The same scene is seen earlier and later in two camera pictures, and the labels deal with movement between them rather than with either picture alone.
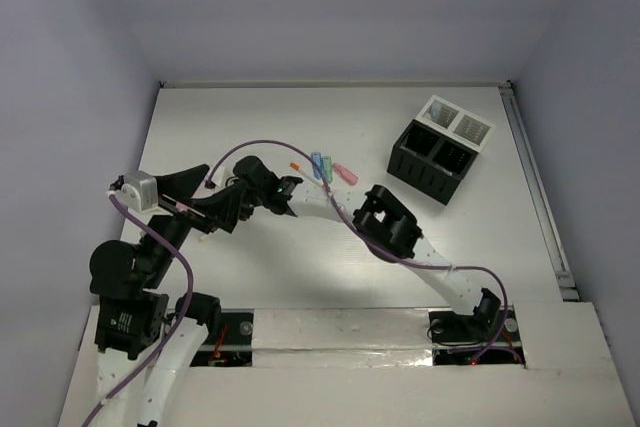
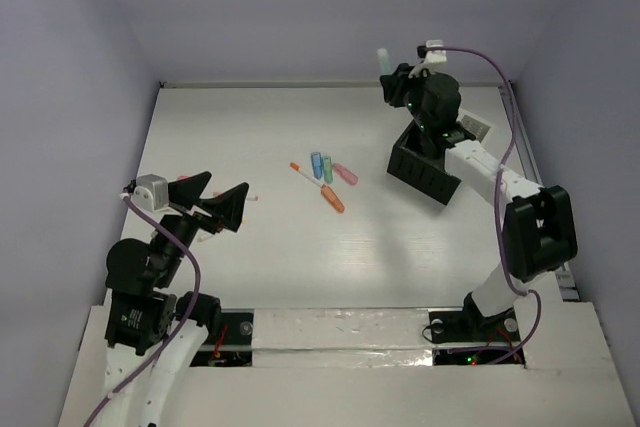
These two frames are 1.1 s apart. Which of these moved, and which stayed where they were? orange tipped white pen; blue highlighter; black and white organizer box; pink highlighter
Moved: blue highlighter
Stayed: orange tipped white pen; pink highlighter; black and white organizer box
